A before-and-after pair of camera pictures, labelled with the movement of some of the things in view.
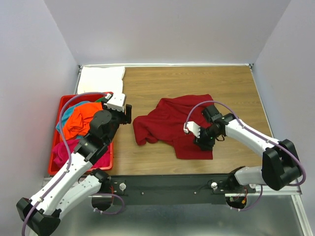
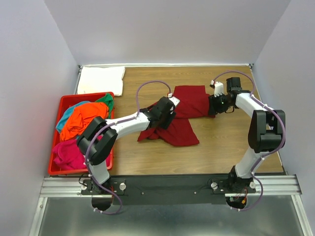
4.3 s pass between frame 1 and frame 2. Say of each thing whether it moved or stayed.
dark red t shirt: moved
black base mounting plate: stayed
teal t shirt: stayed
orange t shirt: stayed
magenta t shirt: stayed
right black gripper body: moved
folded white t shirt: stayed
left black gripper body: moved
